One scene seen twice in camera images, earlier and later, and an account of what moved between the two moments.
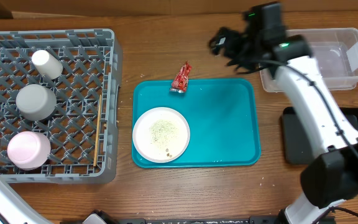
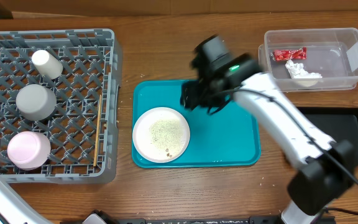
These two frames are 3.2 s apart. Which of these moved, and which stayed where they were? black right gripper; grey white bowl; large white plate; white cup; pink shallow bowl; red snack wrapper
Moved: red snack wrapper; black right gripper
Stayed: grey white bowl; white cup; pink shallow bowl; large white plate
